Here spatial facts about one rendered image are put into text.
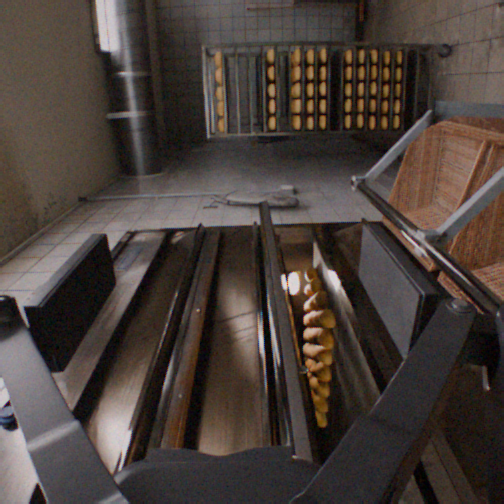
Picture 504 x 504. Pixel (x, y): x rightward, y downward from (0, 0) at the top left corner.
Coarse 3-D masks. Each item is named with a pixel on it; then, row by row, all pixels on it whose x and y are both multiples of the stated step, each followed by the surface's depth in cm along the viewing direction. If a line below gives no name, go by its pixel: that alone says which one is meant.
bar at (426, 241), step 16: (432, 112) 104; (448, 112) 103; (464, 112) 103; (480, 112) 103; (496, 112) 103; (416, 128) 106; (400, 144) 108; (384, 160) 110; (368, 176) 112; (496, 176) 64; (368, 192) 99; (480, 192) 65; (496, 192) 65; (384, 208) 87; (464, 208) 66; (480, 208) 66; (400, 224) 77; (448, 224) 67; (464, 224) 67; (416, 240) 70; (432, 240) 67; (448, 240) 68; (432, 256) 63; (448, 256) 60; (448, 272) 58; (464, 272) 55; (464, 288) 53; (480, 288) 50; (480, 304) 49; (496, 304) 46
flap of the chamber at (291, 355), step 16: (272, 224) 158; (272, 240) 131; (272, 256) 119; (272, 272) 109; (288, 304) 109; (288, 320) 86; (288, 336) 80; (288, 352) 75; (288, 368) 71; (288, 384) 67; (304, 384) 84; (304, 400) 67; (304, 416) 60; (304, 432) 57; (304, 448) 54; (320, 464) 68
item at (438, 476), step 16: (320, 240) 169; (336, 256) 153; (336, 272) 139; (336, 288) 138; (352, 288) 128; (352, 304) 119; (352, 320) 116; (368, 320) 110; (368, 336) 103; (368, 352) 100; (384, 352) 96; (384, 368) 91; (384, 384) 87; (432, 448) 69; (432, 464) 65; (416, 480) 68; (432, 480) 62; (448, 480) 62; (432, 496) 61; (448, 496) 59
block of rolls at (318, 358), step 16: (320, 288) 164; (320, 304) 152; (304, 320) 189; (320, 320) 144; (304, 336) 192; (320, 336) 147; (304, 352) 195; (320, 352) 150; (320, 368) 154; (320, 384) 157; (320, 400) 160; (320, 416) 163
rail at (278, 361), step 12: (264, 228) 144; (264, 240) 133; (264, 252) 123; (264, 264) 115; (276, 312) 90; (276, 324) 85; (276, 336) 81; (276, 348) 77; (276, 360) 74; (276, 372) 71; (276, 384) 68; (288, 408) 62; (288, 420) 60; (288, 432) 58; (288, 444) 56
